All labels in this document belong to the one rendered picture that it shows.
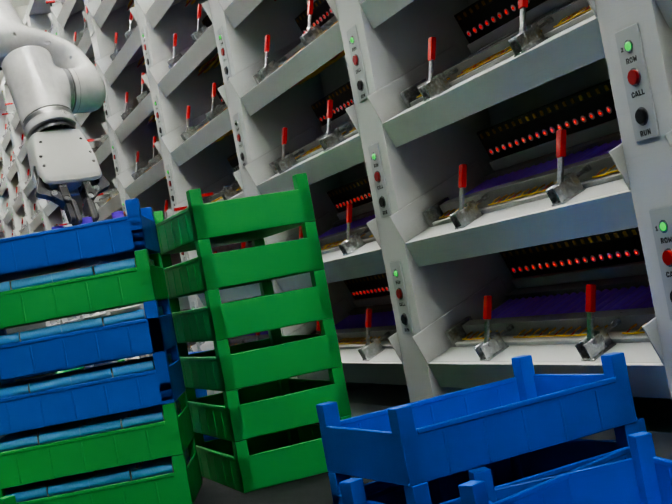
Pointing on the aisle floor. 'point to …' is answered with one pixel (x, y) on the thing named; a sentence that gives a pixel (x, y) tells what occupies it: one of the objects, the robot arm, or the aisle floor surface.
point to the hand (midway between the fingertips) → (82, 214)
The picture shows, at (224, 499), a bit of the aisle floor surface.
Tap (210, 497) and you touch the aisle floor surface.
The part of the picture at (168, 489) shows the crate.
